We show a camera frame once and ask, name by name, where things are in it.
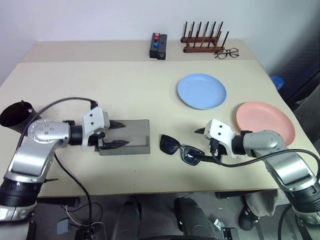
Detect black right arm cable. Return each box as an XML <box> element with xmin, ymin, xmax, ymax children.
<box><xmin>209</xmin><ymin>139</ymin><xmax>320</xmax><ymax>169</ymax></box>

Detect black box with coloured buttons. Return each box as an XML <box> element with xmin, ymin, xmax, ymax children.
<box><xmin>149</xmin><ymin>32</ymin><xmax>161</xmax><ymax>60</ymax></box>

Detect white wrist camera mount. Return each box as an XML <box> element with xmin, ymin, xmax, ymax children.
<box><xmin>81</xmin><ymin>106</ymin><xmax>111</xmax><ymax>150</ymax></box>
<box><xmin>203</xmin><ymin>119</ymin><xmax>242</xmax><ymax>160</ymax></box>

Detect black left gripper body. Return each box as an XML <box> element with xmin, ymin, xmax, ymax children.
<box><xmin>87</xmin><ymin>131</ymin><xmax>107</xmax><ymax>152</ymax></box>

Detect blue plate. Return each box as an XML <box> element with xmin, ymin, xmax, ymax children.
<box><xmin>177</xmin><ymin>73</ymin><xmax>228</xmax><ymax>111</ymax></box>

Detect grey glasses case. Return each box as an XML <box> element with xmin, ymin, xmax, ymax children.
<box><xmin>98</xmin><ymin>119</ymin><xmax>151</xmax><ymax>157</ymax></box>

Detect black shoe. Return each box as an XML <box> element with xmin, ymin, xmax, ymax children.
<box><xmin>238</xmin><ymin>203</ymin><xmax>262</xmax><ymax>232</ymax></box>

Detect pink plate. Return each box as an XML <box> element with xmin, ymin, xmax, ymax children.
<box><xmin>235</xmin><ymin>101</ymin><xmax>296</xmax><ymax>148</ymax></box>

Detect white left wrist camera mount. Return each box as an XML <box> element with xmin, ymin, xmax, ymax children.
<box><xmin>81</xmin><ymin>106</ymin><xmax>111</xmax><ymax>150</ymax></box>

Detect brown wooden peg rack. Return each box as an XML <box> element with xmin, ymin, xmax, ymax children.
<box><xmin>180</xmin><ymin>21</ymin><xmax>230</xmax><ymax>54</ymax></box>

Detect black sunglasses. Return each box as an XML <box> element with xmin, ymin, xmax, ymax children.
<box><xmin>159</xmin><ymin>134</ymin><xmax>204</xmax><ymax>166</ymax></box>

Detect thin-framed clear eyeglasses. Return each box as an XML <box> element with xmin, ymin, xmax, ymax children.
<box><xmin>214</xmin><ymin>47</ymin><xmax>240</xmax><ymax>60</ymax></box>

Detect small metal clamp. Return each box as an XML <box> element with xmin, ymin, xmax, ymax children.
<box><xmin>213</xmin><ymin>218</ymin><xmax>225</xmax><ymax>231</ymax></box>

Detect black bar under table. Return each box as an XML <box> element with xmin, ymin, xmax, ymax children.
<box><xmin>37</xmin><ymin>196</ymin><xmax>81</xmax><ymax>208</ymax></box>

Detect grey foot pedal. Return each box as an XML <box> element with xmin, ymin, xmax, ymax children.
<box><xmin>56</xmin><ymin>219</ymin><xmax>72</xmax><ymax>235</ymax></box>

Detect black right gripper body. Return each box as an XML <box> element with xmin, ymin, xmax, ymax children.
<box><xmin>207</xmin><ymin>137</ymin><xmax>227</xmax><ymax>162</ymax></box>

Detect plain black box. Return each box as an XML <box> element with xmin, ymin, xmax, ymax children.
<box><xmin>156</xmin><ymin>34</ymin><xmax>168</xmax><ymax>61</ymax></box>

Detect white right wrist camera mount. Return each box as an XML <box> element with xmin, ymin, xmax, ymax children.
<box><xmin>203</xmin><ymin>119</ymin><xmax>242</xmax><ymax>160</ymax></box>

